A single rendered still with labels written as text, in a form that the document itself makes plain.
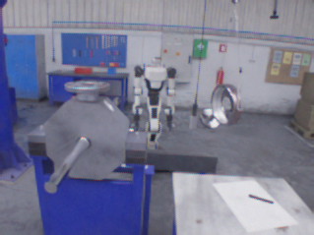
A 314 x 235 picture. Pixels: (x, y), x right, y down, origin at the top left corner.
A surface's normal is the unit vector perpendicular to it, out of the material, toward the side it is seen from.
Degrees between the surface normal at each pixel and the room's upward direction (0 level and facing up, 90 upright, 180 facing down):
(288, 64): 90
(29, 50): 90
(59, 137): 90
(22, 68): 90
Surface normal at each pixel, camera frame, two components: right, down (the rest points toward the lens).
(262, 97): -0.07, 0.31
